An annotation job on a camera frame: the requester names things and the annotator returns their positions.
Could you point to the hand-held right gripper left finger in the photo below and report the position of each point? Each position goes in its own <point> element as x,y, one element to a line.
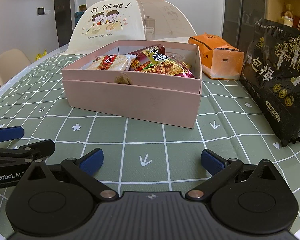
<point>92,161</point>

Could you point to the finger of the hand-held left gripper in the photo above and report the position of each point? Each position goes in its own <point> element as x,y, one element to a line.
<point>27,148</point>
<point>10,133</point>

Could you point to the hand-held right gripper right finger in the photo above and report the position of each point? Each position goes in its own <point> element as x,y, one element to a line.
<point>211,158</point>

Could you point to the pink cardboard box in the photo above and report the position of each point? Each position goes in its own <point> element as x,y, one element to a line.
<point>130,100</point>

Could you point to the red label rice cracker packet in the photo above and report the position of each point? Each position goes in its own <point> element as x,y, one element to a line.
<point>107,62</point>

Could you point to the purple spicy snack packet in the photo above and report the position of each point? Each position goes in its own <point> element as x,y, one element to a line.
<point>160,65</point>

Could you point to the green checked tablecloth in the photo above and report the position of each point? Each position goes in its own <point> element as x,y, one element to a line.
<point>145,140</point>

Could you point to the beige chair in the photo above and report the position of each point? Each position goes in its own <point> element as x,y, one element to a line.
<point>10,65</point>

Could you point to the yellow bag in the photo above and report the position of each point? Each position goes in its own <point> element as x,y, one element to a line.
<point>41,55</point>

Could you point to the black plum bag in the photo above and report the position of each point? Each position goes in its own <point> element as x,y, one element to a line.
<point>277,80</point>

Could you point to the orange tissue pack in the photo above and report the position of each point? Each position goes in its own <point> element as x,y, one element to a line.
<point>215,55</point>

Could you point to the dark door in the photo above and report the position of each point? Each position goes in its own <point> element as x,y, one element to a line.
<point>62,12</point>

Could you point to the teal furniture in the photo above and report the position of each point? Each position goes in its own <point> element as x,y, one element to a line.
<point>78,14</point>

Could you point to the white jar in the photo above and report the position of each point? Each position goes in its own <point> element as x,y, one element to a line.
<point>150,31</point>

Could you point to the cream mesh food cover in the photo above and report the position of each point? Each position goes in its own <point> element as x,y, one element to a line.
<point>107,17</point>

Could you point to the glass cabinet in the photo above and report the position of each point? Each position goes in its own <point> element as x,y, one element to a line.
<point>240,10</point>

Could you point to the small figurine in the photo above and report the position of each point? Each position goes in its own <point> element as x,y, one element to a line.
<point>287,15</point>

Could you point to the wall control panel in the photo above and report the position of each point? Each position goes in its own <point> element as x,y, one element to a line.
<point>41,11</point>

